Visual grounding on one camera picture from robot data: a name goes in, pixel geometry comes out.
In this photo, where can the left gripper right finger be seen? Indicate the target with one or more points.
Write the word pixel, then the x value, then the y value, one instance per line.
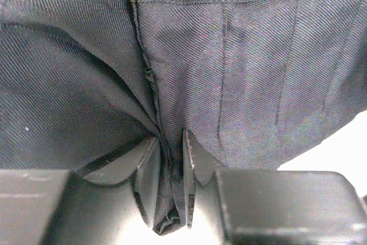
pixel 258 206

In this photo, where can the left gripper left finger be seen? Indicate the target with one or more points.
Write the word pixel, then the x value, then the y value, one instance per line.
pixel 113 205

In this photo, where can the black pleated skirt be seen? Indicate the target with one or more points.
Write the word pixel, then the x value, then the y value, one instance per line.
pixel 258 82

